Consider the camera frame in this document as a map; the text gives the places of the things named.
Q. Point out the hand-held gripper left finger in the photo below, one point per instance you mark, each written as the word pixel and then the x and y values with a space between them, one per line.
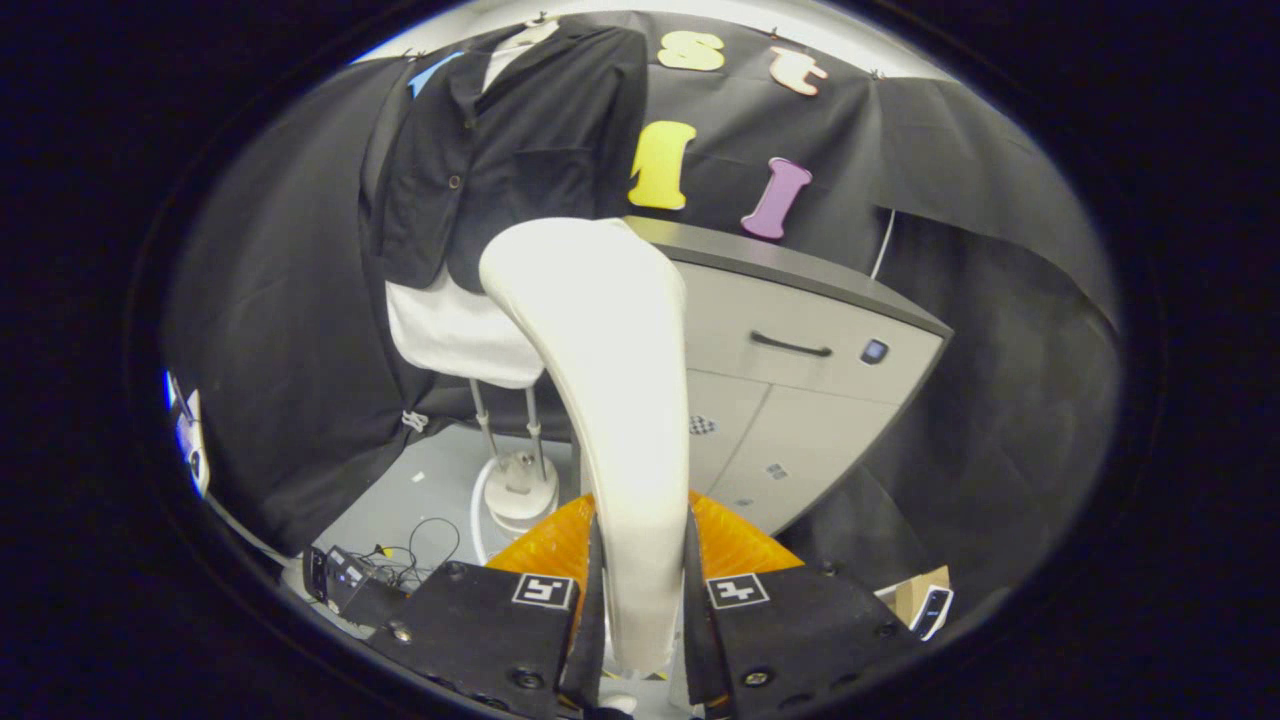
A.
pixel 595 640

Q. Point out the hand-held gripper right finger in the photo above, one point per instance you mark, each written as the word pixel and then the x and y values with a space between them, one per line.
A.
pixel 700 640

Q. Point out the black jacket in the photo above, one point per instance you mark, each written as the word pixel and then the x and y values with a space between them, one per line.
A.
pixel 540 150

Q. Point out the white steamer base with poles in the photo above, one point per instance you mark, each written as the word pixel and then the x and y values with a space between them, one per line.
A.
pixel 520 490

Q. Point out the white clothes hanger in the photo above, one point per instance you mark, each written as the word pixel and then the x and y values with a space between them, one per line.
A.
pixel 535 33

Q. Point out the cardboard box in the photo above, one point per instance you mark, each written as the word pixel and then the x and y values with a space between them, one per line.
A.
pixel 905 595

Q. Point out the white device with dark screen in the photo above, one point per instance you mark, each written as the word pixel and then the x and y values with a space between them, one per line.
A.
pixel 932 612

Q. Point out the black box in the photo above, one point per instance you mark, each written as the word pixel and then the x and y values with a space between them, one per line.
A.
pixel 345 580

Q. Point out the grey cabinet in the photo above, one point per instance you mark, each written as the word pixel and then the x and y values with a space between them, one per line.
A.
pixel 800 300

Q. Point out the white and blue object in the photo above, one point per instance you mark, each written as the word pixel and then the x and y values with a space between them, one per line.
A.
pixel 188 435

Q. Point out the black backdrop cloth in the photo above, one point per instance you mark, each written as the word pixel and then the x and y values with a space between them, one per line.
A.
pixel 950 200

